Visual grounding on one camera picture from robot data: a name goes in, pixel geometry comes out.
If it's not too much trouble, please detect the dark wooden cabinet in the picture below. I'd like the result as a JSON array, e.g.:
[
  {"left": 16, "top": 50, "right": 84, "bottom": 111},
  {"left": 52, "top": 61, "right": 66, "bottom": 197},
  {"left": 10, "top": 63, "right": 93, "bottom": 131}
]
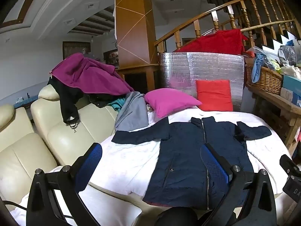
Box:
[{"left": 62, "top": 41, "right": 91, "bottom": 60}]

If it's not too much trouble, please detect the magenta garment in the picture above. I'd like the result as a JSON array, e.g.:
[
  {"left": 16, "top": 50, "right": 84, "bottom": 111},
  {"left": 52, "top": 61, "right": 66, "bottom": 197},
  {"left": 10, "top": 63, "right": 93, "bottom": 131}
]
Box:
[{"left": 50, "top": 53, "right": 134, "bottom": 97}]

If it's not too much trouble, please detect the blue cardboard box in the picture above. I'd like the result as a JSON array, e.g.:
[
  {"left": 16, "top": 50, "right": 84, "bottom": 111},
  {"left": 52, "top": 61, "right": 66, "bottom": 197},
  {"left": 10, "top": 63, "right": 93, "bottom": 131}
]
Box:
[{"left": 282, "top": 75, "right": 301, "bottom": 95}]

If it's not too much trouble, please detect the black cable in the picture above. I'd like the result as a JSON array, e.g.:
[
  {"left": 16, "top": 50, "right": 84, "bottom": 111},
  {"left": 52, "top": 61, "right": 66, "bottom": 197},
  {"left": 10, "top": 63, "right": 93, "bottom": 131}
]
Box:
[{"left": 3, "top": 200, "right": 27, "bottom": 211}]

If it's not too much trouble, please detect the black garment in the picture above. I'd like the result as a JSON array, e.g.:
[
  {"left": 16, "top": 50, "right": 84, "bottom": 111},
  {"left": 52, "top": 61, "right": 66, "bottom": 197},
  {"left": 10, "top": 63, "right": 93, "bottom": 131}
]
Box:
[{"left": 47, "top": 76, "right": 123, "bottom": 126}]

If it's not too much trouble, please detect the teal garment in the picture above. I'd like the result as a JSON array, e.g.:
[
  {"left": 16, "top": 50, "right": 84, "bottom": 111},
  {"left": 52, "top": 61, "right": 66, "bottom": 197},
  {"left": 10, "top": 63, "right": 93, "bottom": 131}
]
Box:
[{"left": 107, "top": 98, "right": 126, "bottom": 111}]

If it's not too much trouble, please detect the dark clear plastic bag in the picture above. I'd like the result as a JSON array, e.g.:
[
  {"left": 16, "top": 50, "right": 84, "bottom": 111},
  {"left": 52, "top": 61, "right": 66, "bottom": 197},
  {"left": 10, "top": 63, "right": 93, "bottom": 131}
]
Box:
[{"left": 278, "top": 46, "right": 297, "bottom": 65}]

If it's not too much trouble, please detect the wooden stair railing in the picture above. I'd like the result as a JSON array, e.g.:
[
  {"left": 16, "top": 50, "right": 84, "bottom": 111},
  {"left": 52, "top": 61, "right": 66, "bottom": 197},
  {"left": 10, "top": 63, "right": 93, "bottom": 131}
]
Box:
[{"left": 154, "top": 0, "right": 301, "bottom": 53}]

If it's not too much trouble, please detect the yellow-green item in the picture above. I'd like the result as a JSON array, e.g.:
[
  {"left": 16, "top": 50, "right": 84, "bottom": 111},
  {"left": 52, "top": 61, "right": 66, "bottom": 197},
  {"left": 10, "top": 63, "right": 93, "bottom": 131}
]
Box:
[{"left": 268, "top": 59, "right": 281, "bottom": 71}]

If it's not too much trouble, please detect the cream leather sofa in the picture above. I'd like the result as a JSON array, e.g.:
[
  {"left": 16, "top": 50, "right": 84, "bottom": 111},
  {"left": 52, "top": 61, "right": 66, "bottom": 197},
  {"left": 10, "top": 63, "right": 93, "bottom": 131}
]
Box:
[{"left": 0, "top": 84, "right": 170, "bottom": 219}]

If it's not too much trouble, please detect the navy zip jacket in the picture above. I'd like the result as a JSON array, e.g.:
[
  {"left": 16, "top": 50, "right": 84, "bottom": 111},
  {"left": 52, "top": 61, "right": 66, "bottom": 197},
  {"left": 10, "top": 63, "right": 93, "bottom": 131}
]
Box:
[{"left": 111, "top": 116, "right": 272, "bottom": 210}]

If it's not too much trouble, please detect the staircase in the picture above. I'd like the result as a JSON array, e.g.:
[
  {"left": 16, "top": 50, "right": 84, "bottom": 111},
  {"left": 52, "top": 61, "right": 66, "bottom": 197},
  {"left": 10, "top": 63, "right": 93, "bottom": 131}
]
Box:
[{"left": 256, "top": 16, "right": 301, "bottom": 52}]

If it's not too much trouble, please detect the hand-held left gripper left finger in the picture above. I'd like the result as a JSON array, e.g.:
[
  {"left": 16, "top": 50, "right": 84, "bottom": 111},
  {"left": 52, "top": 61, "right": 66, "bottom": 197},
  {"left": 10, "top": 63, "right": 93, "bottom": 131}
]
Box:
[{"left": 26, "top": 142, "right": 103, "bottom": 226}]

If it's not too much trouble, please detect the red pillow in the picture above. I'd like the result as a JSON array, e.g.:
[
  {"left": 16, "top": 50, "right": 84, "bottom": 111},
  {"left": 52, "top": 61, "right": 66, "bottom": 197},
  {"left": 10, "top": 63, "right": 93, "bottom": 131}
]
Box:
[{"left": 195, "top": 79, "right": 234, "bottom": 112}]

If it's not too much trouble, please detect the wooden bench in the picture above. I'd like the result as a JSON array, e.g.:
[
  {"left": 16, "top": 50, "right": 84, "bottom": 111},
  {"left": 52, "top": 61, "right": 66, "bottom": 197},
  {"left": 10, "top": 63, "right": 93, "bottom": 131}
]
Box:
[{"left": 246, "top": 85, "right": 301, "bottom": 156}]

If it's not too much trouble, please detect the blue cloth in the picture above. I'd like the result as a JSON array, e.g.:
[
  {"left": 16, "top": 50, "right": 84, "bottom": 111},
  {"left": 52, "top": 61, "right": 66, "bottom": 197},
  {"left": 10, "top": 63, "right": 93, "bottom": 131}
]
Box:
[{"left": 251, "top": 53, "right": 268, "bottom": 83}]

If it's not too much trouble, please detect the wicker basket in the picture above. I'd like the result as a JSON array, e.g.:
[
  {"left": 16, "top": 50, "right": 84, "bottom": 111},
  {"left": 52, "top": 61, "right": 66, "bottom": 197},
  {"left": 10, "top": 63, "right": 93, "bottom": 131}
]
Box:
[{"left": 246, "top": 65, "right": 284, "bottom": 95}]

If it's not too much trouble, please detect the silver foil panel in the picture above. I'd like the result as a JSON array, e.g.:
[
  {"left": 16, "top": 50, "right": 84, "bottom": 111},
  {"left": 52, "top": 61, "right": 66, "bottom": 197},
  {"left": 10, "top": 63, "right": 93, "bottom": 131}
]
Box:
[{"left": 159, "top": 51, "right": 245, "bottom": 111}]

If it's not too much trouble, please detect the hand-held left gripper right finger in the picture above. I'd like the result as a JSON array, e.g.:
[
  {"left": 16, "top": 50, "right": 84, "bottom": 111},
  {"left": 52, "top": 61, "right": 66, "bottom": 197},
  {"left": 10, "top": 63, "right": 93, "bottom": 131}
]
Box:
[{"left": 200, "top": 143, "right": 277, "bottom": 226}]

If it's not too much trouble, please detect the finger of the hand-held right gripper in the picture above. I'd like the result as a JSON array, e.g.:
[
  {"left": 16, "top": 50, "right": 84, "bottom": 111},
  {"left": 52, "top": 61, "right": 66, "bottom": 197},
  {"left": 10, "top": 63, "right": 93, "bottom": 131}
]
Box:
[{"left": 279, "top": 154, "right": 300, "bottom": 177}]

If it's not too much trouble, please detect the white plastic bag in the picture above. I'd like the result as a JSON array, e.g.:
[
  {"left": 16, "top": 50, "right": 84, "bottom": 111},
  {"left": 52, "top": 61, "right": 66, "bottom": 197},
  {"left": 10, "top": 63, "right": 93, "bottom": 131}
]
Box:
[{"left": 280, "top": 63, "right": 301, "bottom": 79}]

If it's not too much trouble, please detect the grey garment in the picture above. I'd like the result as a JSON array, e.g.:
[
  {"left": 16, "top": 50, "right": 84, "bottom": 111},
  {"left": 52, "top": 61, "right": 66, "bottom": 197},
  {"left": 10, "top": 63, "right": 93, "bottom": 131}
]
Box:
[{"left": 114, "top": 91, "right": 149, "bottom": 132}]

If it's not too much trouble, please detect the red fleece cloth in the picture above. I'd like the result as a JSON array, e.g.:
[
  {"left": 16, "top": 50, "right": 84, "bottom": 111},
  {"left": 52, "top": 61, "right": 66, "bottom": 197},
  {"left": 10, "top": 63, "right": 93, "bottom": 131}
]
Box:
[{"left": 174, "top": 29, "right": 248, "bottom": 55}]

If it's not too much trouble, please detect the white cardboard box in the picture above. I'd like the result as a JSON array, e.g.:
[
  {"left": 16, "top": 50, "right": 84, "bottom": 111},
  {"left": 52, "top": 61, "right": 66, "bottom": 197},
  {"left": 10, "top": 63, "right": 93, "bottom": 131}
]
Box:
[{"left": 280, "top": 88, "right": 301, "bottom": 106}]

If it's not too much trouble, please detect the magenta pillow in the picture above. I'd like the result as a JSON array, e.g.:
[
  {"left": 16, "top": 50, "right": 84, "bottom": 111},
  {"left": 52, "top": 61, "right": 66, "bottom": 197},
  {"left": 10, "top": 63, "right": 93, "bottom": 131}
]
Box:
[{"left": 144, "top": 88, "right": 203, "bottom": 119}]

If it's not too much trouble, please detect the wooden pillar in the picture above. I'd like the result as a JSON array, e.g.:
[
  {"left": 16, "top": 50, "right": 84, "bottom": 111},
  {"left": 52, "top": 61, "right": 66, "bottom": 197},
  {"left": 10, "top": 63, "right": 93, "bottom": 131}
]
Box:
[{"left": 115, "top": 0, "right": 160, "bottom": 92}]

